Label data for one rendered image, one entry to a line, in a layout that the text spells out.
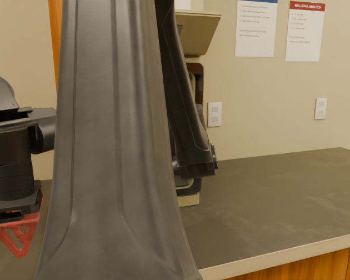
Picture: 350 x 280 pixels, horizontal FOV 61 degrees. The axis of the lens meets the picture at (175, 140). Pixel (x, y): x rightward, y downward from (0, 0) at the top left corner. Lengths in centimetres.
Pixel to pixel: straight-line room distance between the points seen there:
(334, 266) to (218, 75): 87
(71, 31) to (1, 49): 111
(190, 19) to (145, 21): 61
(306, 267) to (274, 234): 13
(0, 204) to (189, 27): 57
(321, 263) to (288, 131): 85
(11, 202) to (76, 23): 37
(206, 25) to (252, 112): 79
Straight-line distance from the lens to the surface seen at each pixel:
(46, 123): 53
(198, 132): 49
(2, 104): 49
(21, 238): 59
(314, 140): 181
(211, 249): 79
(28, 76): 126
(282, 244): 85
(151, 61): 16
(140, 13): 17
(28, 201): 49
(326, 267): 101
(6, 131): 48
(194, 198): 99
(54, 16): 74
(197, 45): 84
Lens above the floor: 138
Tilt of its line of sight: 14 degrees down
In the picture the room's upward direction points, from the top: straight up
